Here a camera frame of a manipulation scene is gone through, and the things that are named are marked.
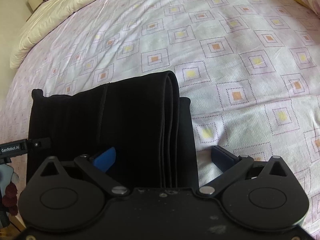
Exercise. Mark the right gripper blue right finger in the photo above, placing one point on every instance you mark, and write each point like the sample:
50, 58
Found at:
223, 159

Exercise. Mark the cream white duvet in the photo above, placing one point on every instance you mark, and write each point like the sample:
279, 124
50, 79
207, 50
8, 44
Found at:
45, 19

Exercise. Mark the pink patterned bed sheet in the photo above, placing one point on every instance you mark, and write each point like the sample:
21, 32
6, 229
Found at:
250, 68

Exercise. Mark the black pants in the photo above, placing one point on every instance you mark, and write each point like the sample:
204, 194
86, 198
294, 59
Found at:
143, 118

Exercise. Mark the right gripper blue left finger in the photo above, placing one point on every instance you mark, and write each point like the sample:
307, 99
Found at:
104, 161

